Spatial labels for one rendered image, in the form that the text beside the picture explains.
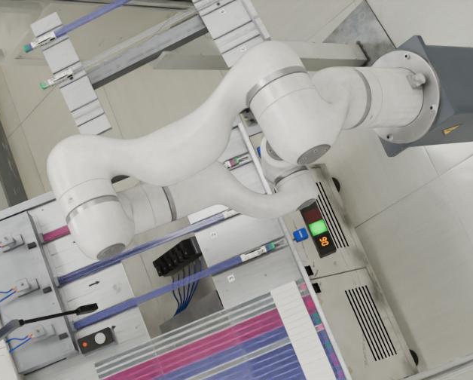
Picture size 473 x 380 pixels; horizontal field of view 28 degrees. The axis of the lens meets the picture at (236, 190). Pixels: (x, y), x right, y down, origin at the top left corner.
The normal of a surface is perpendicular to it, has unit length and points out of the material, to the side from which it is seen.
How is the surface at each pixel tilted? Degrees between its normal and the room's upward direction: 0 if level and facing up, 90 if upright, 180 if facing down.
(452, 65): 90
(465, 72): 90
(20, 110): 0
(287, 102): 36
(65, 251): 46
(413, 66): 0
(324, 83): 30
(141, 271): 0
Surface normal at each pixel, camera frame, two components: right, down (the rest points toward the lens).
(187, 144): 0.06, -0.04
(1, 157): 0.61, -0.45
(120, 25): 0.37, 0.89
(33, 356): -0.05, -0.27
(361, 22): -0.70, 0.08
